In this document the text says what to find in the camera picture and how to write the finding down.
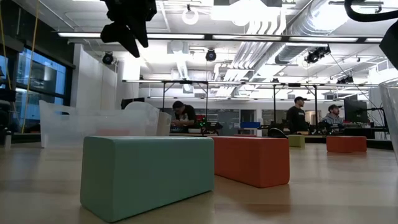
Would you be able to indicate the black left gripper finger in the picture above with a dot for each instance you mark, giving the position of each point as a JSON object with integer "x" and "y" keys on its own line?
{"x": 119, "y": 34}
{"x": 141, "y": 32}

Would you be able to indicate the green rectangular block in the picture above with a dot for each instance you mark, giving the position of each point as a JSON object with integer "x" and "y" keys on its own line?
{"x": 296, "y": 141}

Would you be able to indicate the teal rectangular block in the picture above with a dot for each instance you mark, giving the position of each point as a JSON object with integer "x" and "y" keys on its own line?
{"x": 140, "y": 177}

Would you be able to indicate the long ceiling light bar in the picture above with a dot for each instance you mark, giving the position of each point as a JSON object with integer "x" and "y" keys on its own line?
{"x": 174, "y": 36}

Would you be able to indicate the round pendant lamp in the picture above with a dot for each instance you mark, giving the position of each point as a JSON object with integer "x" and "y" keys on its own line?
{"x": 190, "y": 23}

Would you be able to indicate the small black monitor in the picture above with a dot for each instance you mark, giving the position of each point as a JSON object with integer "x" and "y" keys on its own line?
{"x": 132, "y": 102}

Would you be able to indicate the translucent plastic bin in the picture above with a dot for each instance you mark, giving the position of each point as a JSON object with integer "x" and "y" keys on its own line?
{"x": 390, "y": 118}
{"x": 62, "y": 130}

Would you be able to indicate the large black monitor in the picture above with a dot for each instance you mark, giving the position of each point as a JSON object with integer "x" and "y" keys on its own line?
{"x": 354, "y": 110}

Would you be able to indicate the black ceiling spotlight cluster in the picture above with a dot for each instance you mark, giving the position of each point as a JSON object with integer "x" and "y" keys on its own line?
{"x": 314, "y": 56}

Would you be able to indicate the large glass window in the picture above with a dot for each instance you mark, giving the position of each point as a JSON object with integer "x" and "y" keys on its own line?
{"x": 40, "y": 81}

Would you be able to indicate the person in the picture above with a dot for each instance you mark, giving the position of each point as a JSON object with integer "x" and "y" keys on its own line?
{"x": 297, "y": 118}
{"x": 186, "y": 115}
{"x": 332, "y": 119}

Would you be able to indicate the white plastic bin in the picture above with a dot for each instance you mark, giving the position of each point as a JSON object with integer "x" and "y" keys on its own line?
{"x": 163, "y": 127}

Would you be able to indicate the white ceiling pipe bundle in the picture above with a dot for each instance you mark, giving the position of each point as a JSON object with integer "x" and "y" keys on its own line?
{"x": 248, "y": 56}

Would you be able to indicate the background robot with green light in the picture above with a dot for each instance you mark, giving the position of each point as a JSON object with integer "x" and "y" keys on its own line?
{"x": 211, "y": 127}

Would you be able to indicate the blue box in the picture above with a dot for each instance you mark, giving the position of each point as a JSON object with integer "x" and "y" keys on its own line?
{"x": 250, "y": 125}

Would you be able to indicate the black rounded object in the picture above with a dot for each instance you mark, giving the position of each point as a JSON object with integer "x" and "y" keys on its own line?
{"x": 276, "y": 133}

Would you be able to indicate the small white container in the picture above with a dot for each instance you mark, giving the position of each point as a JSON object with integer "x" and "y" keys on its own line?
{"x": 7, "y": 140}

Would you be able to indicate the silver ventilation duct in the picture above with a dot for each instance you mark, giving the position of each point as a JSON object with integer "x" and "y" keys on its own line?
{"x": 311, "y": 18}

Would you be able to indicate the black overhead frame stand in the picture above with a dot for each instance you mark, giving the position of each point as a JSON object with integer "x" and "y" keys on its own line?
{"x": 316, "y": 105}
{"x": 206, "y": 99}

